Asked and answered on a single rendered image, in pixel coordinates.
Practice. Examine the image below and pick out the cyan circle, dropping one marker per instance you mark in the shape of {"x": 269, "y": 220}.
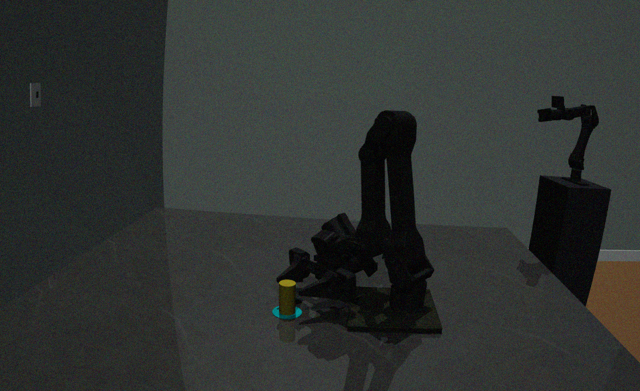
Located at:
{"x": 297, "y": 313}

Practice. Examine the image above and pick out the yellow tall cylinder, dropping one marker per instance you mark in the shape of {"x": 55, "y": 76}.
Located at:
{"x": 287, "y": 289}

